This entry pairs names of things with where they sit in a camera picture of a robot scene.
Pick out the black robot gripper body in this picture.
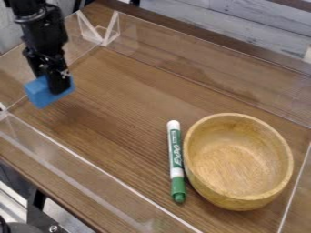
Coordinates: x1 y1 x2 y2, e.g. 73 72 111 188
18 8 67 66

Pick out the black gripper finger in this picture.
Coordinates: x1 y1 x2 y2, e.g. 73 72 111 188
25 56 42 77
46 58 70 95

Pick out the blue rectangular block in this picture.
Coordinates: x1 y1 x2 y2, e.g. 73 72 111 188
23 76 74 109

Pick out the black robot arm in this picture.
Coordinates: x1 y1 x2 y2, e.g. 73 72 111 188
3 0 70 95

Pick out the brown wooden bowl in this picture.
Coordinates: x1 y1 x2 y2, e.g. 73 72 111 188
182 113 293 211

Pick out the green white dry-erase marker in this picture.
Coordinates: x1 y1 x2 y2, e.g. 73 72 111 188
166 120 185 204

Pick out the clear acrylic corner bracket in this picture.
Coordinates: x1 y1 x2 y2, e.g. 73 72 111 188
75 11 119 47

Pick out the clear acrylic tray wall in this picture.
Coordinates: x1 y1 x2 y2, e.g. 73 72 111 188
0 5 311 233

